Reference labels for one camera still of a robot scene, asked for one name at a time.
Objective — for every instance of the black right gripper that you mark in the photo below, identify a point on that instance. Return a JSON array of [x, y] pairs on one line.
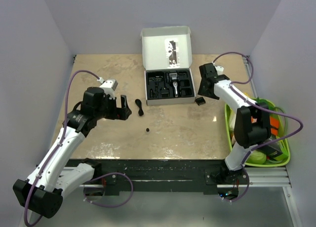
[[202, 92]]

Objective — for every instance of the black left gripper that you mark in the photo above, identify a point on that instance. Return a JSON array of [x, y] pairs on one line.
[[120, 113]]

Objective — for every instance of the black silver hair clipper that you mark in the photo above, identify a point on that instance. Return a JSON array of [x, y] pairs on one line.
[[174, 81]]

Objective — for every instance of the white clipper kit box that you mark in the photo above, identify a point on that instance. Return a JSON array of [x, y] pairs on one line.
[[167, 50]]

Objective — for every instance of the black clipper guard comb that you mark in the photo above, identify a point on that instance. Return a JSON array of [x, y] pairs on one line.
[[182, 76]]

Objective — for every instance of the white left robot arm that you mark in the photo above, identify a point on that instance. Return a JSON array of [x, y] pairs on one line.
[[44, 189]]

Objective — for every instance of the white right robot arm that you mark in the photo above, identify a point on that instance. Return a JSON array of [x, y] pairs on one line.
[[252, 124]]

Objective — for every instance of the orange razor package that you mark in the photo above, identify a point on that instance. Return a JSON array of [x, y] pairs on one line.
[[275, 125]]

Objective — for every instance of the green round cabbage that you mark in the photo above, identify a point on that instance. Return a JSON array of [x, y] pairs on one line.
[[257, 157]]

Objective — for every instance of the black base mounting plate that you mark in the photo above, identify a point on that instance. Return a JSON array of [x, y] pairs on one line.
[[171, 175]]

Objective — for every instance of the black product box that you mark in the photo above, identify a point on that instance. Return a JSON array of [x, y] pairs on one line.
[[271, 151]]

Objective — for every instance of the green plastic basket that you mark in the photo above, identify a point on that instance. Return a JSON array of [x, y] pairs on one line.
[[283, 144]]

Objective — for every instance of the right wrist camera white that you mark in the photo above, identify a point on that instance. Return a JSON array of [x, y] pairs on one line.
[[219, 69]]

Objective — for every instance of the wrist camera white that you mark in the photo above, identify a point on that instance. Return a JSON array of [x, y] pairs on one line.
[[219, 69], [109, 84]]

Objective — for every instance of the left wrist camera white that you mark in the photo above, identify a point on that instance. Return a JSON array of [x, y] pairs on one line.
[[109, 84]]

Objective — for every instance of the aluminium frame rail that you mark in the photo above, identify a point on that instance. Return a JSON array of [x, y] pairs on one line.
[[268, 177]]

